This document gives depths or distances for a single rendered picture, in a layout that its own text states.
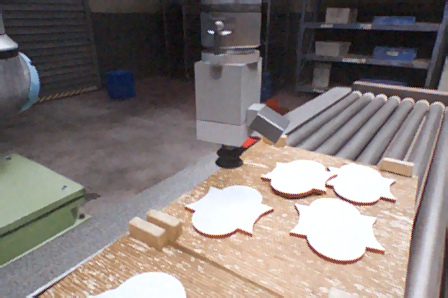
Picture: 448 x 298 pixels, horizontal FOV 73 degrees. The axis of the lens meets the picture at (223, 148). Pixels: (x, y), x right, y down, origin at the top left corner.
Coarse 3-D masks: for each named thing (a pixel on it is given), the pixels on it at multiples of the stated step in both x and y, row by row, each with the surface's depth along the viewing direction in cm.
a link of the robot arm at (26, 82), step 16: (0, 16) 50; (0, 32) 51; (0, 48) 49; (16, 48) 53; (0, 64) 50; (16, 64) 53; (0, 80) 51; (16, 80) 53; (32, 80) 57; (0, 96) 51; (16, 96) 54; (32, 96) 58; (0, 112) 53; (16, 112) 57
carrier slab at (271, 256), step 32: (256, 160) 67; (288, 160) 67; (320, 160) 67; (192, 192) 55; (416, 192) 55; (256, 224) 46; (288, 224) 46; (384, 224) 46; (224, 256) 40; (256, 256) 40; (288, 256) 40; (384, 256) 40; (288, 288) 36; (320, 288) 36; (352, 288) 36; (384, 288) 36
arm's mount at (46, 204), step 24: (0, 168) 61; (24, 168) 61; (0, 192) 53; (24, 192) 53; (48, 192) 53; (72, 192) 53; (0, 216) 47; (24, 216) 47; (48, 216) 50; (72, 216) 55; (0, 240) 45; (24, 240) 48; (48, 240) 51; (0, 264) 46
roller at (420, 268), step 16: (432, 176) 64; (432, 192) 58; (432, 208) 53; (416, 224) 51; (432, 224) 49; (416, 240) 46; (432, 240) 46; (416, 256) 43; (432, 256) 43; (416, 272) 40; (432, 272) 40; (416, 288) 38; (432, 288) 38
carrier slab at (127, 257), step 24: (120, 240) 43; (96, 264) 39; (120, 264) 39; (144, 264) 39; (168, 264) 39; (192, 264) 39; (72, 288) 36; (96, 288) 36; (192, 288) 36; (216, 288) 36; (240, 288) 36
